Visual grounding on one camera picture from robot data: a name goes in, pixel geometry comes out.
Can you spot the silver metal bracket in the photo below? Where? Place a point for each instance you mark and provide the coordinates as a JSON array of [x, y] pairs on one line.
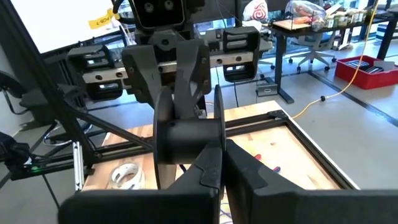
[[77, 165]]

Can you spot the yellow tag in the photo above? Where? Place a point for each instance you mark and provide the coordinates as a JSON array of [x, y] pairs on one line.
[[101, 20]]

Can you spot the red plastic crate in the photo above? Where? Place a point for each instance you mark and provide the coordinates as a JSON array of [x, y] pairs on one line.
[[363, 77]]

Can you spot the black background desk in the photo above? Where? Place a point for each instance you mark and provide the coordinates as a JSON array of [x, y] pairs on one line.
[[280, 62]]

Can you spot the black exterior camera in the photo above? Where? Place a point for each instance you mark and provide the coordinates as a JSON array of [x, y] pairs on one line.
[[14, 152]]

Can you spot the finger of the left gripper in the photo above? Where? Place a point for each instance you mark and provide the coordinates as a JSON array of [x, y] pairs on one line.
[[141, 71], [194, 68]]

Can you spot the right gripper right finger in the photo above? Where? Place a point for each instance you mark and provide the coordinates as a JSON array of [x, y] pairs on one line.
[[295, 208]]

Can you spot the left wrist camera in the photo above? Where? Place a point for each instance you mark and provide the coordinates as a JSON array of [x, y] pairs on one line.
[[158, 12]]

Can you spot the grey swivel office chair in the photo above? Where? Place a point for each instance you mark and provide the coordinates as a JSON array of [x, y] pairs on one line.
[[314, 46]]

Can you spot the clear plastic bag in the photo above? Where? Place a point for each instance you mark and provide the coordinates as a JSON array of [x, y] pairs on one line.
[[304, 12]]

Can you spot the clear tape roll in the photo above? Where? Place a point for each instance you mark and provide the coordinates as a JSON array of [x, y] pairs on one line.
[[138, 179]]

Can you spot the white bright panel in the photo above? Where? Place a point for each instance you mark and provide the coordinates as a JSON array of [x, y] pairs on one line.
[[62, 21]]

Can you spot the grey floor power box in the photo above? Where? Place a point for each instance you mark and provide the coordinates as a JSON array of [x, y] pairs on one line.
[[266, 89]]

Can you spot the wooden board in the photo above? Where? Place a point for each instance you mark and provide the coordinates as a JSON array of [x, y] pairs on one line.
[[292, 25]]

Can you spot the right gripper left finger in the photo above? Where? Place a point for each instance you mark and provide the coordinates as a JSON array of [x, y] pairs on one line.
[[140, 208]]

